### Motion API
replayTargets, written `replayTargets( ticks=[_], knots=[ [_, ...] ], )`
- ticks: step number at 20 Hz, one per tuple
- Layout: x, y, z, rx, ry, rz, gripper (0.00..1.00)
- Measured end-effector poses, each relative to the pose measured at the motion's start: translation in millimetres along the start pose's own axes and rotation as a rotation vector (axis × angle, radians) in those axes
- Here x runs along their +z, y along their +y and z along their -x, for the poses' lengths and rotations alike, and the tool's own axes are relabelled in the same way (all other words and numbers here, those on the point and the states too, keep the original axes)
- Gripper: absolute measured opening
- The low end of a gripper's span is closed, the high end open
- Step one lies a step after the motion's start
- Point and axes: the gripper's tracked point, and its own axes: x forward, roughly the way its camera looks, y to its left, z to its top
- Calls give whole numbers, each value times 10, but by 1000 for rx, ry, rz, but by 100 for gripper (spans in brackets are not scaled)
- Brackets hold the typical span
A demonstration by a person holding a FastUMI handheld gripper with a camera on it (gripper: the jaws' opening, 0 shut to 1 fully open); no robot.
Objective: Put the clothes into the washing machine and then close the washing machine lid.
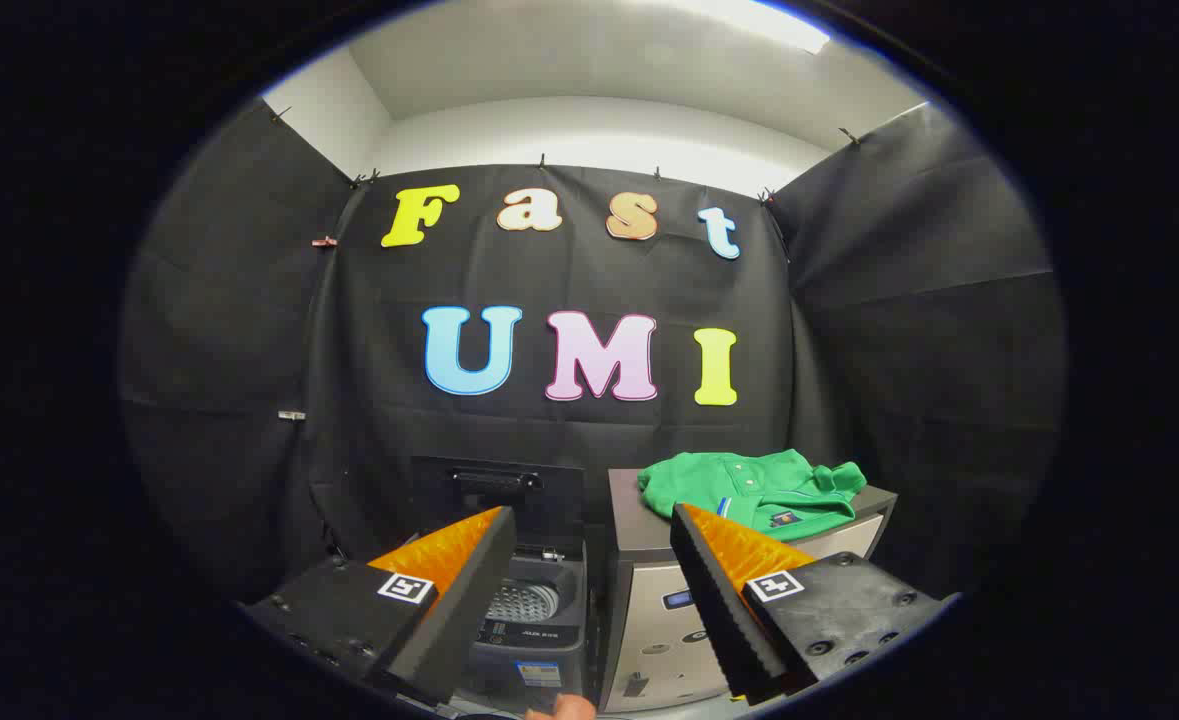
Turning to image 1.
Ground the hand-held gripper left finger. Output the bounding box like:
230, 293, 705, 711
239, 505, 518, 706

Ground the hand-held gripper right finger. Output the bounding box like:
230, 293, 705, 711
669, 503, 950, 706

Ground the dark grey washing machine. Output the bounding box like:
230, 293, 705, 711
454, 545, 592, 714

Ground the green polo shirt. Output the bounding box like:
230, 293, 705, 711
637, 449, 868, 543

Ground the silver grey cabinet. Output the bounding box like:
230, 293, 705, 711
599, 468, 898, 714

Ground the black backdrop cloth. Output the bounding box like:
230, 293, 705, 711
119, 100, 1065, 613

